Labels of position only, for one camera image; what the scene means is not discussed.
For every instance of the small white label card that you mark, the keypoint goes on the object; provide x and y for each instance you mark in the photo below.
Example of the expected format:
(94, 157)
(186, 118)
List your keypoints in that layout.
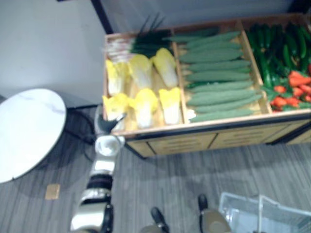
(191, 113)

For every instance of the light green loofah gourd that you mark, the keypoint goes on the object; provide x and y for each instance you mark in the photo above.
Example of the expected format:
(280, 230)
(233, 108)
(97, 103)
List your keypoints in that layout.
(233, 71)
(218, 65)
(218, 76)
(218, 85)
(213, 45)
(209, 58)
(226, 107)
(211, 52)
(221, 115)
(223, 100)
(223, 92)
(213, 38)

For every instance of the clear plastic shopping basket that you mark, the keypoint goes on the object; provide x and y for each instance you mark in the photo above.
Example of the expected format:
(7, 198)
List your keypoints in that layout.
(262, 216)

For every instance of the robot left leg and foot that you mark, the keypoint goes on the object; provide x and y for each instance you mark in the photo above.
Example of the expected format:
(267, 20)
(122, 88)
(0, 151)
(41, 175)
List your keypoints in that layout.
(158, 217)

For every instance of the dark green cucumber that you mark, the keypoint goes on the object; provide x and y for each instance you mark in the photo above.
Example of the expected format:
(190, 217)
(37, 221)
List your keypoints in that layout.
(266, 71)
(302, 42)
(286, 55)
(261, 36)

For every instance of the orange carrot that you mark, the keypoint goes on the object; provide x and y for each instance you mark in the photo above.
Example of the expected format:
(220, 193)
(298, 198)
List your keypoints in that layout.
(306, 88)
(280, 89)
(279, 102)
(297, 92)
(300, 78)
(292, 102)

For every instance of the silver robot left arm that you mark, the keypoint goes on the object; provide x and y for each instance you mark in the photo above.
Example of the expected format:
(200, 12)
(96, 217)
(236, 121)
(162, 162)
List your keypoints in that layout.
(97, 194)

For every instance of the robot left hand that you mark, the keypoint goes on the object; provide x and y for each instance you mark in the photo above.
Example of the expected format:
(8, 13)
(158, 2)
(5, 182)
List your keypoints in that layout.
(107, 125)

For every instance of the black table base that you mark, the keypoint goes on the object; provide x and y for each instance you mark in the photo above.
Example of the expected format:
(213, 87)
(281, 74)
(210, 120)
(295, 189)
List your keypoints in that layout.
(81, 131)

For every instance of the brown square floor tag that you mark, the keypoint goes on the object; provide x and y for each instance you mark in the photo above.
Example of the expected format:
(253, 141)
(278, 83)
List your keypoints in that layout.
(53, 191)

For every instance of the green onion bunch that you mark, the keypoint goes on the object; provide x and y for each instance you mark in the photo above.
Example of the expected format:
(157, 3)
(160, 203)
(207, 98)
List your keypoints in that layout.
(145, 43)

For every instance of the yellow napa cabbage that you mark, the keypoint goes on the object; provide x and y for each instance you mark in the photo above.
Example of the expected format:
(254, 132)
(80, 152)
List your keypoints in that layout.
(171, 106)
(143, 109)
(142, 72)
(113, 106)
(116, 77)
(166, 68)

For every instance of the wooden vegetable display stand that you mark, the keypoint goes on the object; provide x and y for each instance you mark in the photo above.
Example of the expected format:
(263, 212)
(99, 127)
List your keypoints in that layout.
(194, 140)

